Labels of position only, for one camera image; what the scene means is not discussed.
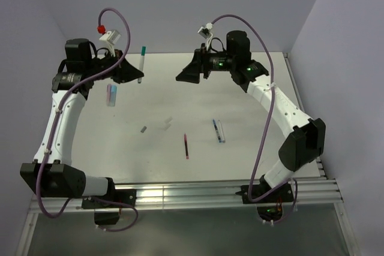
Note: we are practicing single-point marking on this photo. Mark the aluminium frame rail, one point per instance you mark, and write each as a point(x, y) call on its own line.
point(221, 194)

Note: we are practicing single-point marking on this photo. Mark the red gel pen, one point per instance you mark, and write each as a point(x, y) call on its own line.
point(186, 146)

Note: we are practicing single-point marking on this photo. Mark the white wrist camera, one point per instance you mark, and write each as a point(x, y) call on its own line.
point(108, 38)
point(206, 32)

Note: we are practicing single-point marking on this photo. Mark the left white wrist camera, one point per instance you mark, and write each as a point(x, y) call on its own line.
point(108, 38)

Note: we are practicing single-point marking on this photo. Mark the light blue highlighter pen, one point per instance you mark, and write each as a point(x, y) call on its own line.
point(112, 99)

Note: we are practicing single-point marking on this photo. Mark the white light blue pen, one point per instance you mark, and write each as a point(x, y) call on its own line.
point(221, 131)

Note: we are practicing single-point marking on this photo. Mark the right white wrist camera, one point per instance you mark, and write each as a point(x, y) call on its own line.
point(206, 32)

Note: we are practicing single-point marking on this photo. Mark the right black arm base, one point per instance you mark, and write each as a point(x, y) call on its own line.
point(269, 204)

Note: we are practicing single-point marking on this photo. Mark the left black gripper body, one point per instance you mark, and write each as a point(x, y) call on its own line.
point(97, 66)

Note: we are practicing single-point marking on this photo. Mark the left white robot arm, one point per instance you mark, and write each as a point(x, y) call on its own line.
point(51, 174)

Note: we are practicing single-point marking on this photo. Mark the white teal marker pen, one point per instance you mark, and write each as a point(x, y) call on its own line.
point(141, 65)

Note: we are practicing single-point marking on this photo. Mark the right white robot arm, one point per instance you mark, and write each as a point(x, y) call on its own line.
point(305, 137)

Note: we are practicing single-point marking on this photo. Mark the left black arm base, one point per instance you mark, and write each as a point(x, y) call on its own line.
point(120, 199)

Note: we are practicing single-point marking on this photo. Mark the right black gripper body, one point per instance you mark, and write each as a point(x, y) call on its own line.
point(215, 62)

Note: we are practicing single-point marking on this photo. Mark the teal marker cap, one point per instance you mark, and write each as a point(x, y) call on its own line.
point(143, 50)

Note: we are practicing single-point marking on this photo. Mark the pink highlighter pen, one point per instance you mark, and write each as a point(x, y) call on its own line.
point(109, 88)

